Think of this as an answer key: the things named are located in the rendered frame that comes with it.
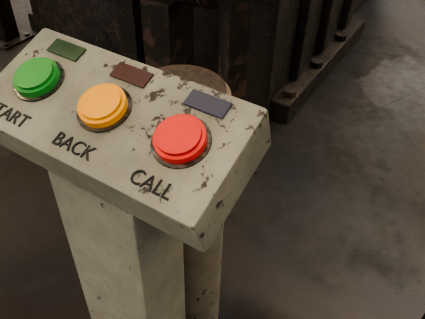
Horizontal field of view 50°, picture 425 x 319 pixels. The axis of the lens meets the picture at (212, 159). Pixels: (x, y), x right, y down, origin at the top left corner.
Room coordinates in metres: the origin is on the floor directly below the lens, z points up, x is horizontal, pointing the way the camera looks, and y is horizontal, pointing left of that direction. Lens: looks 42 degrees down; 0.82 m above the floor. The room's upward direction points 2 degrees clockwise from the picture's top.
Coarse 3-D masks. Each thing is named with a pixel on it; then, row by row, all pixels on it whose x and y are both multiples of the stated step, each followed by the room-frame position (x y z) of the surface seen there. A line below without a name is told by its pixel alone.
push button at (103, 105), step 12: (108, 84) 0.31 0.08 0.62; (84, 96) 0.30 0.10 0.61; (96, 96) 0.30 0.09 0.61; (108, 96) 0.30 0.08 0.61; (120, 96) 0.30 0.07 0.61; (84, 108) 0.29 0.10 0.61; (96, 108) 0.29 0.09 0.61; (108, 108) 0.29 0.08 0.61; (120, 108) 0.29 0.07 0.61; (84, 120) 0.28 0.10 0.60; (96, 120) 0.28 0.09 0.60; (108, 120) 0.28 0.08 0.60
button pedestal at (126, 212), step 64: (64, 64) 0.35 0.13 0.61; (128, 64) 0.34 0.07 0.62; (0, 128) 0.29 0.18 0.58; (64, 128) 0.29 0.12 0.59; (128, 128) 0.28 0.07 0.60; (256, 128) 0.27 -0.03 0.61; (64, 192) 0.29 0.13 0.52; (128, 192) 0.23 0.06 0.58; (192, 192) 0.22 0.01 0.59; (128, 256) 0.25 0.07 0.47
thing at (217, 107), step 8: (192, 96) 0.30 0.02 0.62; (200, 96) 0.30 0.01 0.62; (208, 96) 0.30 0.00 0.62; (184, 104) 0.29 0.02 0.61; (192, 104) 0.29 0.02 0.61; (200, 104) 0.29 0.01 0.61; (208, 104) 0.29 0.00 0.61; (216, 104) 0.29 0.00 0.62; (224, 104) 0.29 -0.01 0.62; (208, 112) 0.28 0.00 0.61; (216, 112) 0.28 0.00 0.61; (224, 112) 0.28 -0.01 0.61
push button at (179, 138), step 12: (168, 120) 0.27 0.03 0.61; (180, 120) 0.27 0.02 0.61; (192, 120) 0.27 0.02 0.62; (156, 132) 0.26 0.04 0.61; (168, 132) 0.26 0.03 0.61; (180, 132) 0.26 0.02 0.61; (192, 132) 0.26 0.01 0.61; (204, 132) 0.26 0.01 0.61; (156, 144) 0.25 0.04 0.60; (168, 144) 0.25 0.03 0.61; (180, 144) 0.25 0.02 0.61; (192, 144) 0.25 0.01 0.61; (204, 144) 0.25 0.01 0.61; (168, 156) 0.24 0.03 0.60; (180, 156) 0.24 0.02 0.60; (192, 156) 0.24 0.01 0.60
